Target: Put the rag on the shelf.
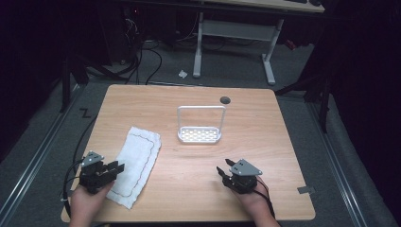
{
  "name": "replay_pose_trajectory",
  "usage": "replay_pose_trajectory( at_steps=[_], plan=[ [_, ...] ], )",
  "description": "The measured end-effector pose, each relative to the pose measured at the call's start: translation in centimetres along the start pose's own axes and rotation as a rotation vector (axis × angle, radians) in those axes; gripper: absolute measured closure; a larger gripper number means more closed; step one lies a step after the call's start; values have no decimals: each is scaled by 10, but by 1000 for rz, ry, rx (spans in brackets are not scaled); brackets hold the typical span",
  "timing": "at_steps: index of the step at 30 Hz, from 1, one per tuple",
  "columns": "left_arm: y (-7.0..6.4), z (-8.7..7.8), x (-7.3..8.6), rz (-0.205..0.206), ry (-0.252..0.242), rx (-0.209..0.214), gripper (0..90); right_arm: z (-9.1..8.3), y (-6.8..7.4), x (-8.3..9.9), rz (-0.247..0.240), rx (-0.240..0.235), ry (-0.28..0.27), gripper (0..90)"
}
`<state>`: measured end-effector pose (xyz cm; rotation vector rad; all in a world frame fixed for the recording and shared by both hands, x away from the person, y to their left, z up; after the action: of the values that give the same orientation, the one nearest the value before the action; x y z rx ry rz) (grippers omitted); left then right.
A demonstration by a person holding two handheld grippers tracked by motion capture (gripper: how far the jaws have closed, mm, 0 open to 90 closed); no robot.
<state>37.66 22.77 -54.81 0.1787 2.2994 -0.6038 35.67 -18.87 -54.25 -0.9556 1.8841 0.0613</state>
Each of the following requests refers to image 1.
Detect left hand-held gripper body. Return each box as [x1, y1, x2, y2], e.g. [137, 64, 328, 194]
[78, 150, 116, 194]

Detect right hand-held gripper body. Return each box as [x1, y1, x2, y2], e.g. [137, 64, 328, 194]
[221, 158, 264, 195]

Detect white towel with dark stitching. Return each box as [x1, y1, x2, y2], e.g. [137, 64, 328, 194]
[106, 126, 163, 210]

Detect white towel rack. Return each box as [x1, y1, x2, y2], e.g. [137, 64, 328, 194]
[176, 105, 227, 145]

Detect grey tape strip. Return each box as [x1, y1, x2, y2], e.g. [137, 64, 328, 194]
[297, 185, 317, 196]

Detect black stand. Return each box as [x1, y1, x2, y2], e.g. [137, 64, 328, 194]
[59, 56, 90, 114]
[274, 62, 336, 133]

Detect white-legged desk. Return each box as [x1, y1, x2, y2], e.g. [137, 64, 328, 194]
[192, 0, 326, 86]

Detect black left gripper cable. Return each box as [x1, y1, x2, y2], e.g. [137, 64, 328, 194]
[61, 116, 98, 218]

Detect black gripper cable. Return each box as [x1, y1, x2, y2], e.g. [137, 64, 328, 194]
[253, 177, 276, 219]
[61, 116, 98, 218]

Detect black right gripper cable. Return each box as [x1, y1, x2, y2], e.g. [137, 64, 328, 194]
[253, 177, 276, 219]

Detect metal floor rail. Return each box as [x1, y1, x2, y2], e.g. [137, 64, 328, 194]
[0, 84, 85, 223]
[305, 101, 370, 227]

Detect black floor cables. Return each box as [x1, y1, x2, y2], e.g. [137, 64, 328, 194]
[123, 12, 202, 86]

